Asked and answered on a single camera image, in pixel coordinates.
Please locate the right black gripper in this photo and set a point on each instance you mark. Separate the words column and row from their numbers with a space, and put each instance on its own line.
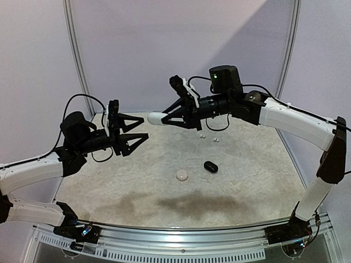
column 192, row 112

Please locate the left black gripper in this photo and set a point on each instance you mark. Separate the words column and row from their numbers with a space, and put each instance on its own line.
column 119, row 141

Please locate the white earbud charging case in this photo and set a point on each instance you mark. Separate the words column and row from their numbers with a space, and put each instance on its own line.
column 155, row 118

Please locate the black earbud charging case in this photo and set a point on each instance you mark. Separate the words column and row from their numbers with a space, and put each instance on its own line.
column 210, row 167

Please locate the pink earbud charging case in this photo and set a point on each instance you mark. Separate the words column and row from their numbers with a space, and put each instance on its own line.
column 182, row 175

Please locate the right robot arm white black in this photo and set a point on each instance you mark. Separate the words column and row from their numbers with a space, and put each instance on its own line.
column 259, row 107

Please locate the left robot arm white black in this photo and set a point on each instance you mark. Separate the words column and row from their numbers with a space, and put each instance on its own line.
column 81, row 138

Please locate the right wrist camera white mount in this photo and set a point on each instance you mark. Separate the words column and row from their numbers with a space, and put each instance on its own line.
column 184, row 90

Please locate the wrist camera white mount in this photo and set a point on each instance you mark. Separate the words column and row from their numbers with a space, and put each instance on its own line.
column 184, row 90
column 110, row 117

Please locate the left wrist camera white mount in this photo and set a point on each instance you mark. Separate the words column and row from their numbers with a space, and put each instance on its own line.
column 110, row 117

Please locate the right aluminium corner post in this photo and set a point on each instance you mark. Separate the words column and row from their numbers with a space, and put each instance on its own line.
column 291, row 37

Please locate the aluminium corner post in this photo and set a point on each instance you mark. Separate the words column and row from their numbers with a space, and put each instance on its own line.
column 291, row 37
column 72, row 35

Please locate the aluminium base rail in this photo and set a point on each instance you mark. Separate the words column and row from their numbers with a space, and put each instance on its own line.
column 246, row 243

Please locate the left aluminium corner post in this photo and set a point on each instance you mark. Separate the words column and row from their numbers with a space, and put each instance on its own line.
column 72, row 35

